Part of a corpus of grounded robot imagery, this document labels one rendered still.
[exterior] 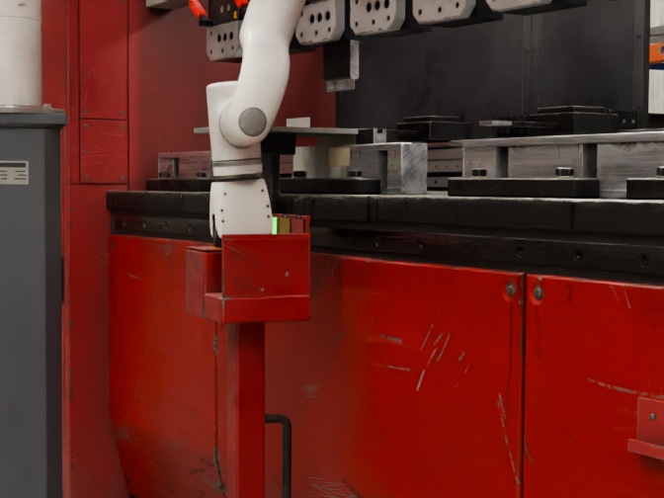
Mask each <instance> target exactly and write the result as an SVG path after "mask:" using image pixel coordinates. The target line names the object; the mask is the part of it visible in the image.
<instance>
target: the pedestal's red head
mask: <svg viewBox="0 0 664 498"><path fill-rule="evenodd" d="M274 215H275V217H277V218H278V234H222V248H211V247H212V246H199V247H196V246H192V247H186V248H187V250H186V312H187V313H190V314H193V315H196V316H199V317H202V318H205V319H208V320H211V321H215V322H218V323H221V324H238V323H261V322H283V321H305V320H309V294H310V233H309V222H310V215H303V216H302V219H304V233H292V220H293V219H294V218H295V215H294V214H289V218H290V233H285V234H280V217H283V215H282V214H279V213H274Z"/></svg>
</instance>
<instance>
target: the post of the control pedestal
mask: <svg viewBox="0 0 664 498"><path fill-rule="evenodd" d="M227 498H265V322H261V323H238V324H227Z"/></svg>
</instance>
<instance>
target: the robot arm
mask: <svg viewBox="0 0 664 498"><path fill-rule="evenodd" d="M305 1H306V0H250V2H249V5H248V8H247V11H246V14H245V17H244V20H243V23H242V26H241V30H240V34H239V43H240V45H241V47H242V49H243V58H242V65H241V71H240V75H239V79H238V81H225V82H217V83H213V84H210V85H208V86H207V111H208V123H209V135H210V147H211V159H212V161H214V162H212V171H213V176H219V179H216V182H214V183H211V189H210V203H209V224H210V234H211V236H212V237H213V243H212V245H213V247H217V248H222V234H273V233H272V231H273V218H272V211H271V204H270V199H269V195H268V190H267V187H266V183H265V180H264V179H261V176H257V173H262V167H263V164H262V156H261V141H262V140H263V139H264V138H265V137H266V136H267V135H268V133H269V132H270V130H271V128H272V126H273V124H274V121H275V119H276V116H277V114H278V111H279V108H280V106H281V103H282V100H283V97H284V94H285V91H286V89H287V86H288V82H289V77H290V68H291V63H290V55H289V48H290V44H291V39H292V36H293V34H294V31H295V28H296V26H297V23H298V20H299V17H300V15H301V12H302V9H303V6H304V4H305ZM0 113H26V114H65V111H64V110H61V109H53V108H51V107H50V104H42V0H0Z"/></svg>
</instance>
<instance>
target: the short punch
mask: <svg viewBox="0 0 664 498"><path fill-rule="evenodd" d="M358 78H359V41H353V40H349V41H338V42H332V43H327V44H324V45H323V81H324V82H327V92H334V91H343V90H352V89H355V79H358Z"/></svg>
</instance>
